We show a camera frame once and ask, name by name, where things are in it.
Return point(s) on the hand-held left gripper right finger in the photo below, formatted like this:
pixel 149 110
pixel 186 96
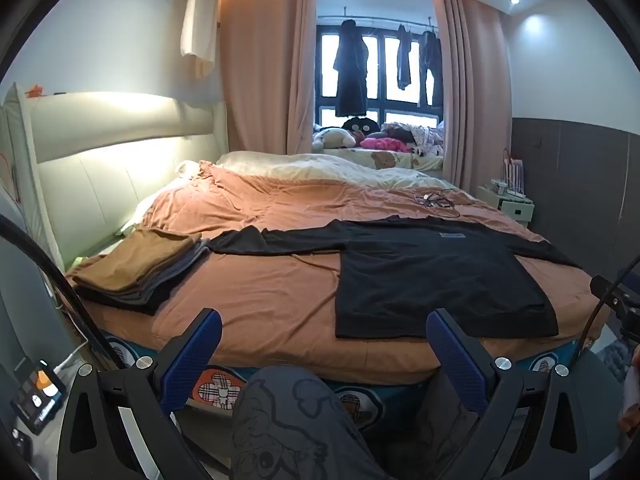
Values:
pixel 450 345

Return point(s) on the orange blanket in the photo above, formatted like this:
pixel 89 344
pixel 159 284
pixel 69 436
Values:
pixel 280 200

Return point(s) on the white nightstand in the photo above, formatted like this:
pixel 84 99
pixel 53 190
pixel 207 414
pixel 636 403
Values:
pixel 515 210

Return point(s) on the pink curtain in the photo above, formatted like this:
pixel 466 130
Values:
pixel 260 60
pixel 475 85

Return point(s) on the black plush toy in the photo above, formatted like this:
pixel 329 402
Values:
pixel 360 125

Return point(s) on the cream padded headboard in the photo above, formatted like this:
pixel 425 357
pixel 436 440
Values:
pixel 125 170

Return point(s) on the black hanging coat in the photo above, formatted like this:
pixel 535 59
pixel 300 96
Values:
pixel 350 70

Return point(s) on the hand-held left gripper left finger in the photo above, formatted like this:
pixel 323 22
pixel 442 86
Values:
pixel 200 342

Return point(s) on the pink plush toy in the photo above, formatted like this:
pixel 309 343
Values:
pixel 382 144

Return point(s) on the teal printed bed sheet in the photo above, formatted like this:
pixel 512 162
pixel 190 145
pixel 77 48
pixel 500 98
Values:
pixel 230 385

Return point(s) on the white plush toy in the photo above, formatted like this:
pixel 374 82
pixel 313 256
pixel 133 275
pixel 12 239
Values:
pixel 335 137

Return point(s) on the black framed window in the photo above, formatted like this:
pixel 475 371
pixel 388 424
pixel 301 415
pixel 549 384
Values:
pixel 385 105

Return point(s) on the brown folded garment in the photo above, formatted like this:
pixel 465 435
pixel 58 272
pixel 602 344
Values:
pixel 135 257

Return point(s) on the white hanging garment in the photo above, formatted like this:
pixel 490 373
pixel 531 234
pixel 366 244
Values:
pixel 200 20

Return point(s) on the grey folded garment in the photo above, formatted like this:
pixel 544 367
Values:
pixel 172 280

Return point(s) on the person's leg grey pants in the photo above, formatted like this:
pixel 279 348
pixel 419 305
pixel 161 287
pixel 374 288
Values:
pixel 300 425
pixel 435 435

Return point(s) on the dark hanging garment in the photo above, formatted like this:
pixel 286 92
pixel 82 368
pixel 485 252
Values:
pixel 432 70
pixel 406 60

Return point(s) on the black folded garment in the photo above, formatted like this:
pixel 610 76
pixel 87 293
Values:
pixel 125 303

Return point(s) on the metal clothes rail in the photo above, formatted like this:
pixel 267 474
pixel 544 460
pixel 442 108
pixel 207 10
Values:
pixel 380 18

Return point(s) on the black t-shirt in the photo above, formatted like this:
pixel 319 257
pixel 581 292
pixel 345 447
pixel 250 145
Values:
pixel 425 270

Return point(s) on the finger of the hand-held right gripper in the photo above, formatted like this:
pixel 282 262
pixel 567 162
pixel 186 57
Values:
pixel 607 285

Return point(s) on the pile of printed clothes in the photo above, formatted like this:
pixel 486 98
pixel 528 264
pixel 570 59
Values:
pixel 420 137

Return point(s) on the cream duvet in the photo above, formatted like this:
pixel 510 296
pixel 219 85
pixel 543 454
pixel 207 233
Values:
pixel 310 165

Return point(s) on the black device with screen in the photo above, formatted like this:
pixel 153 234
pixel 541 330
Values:
pixel 35 400

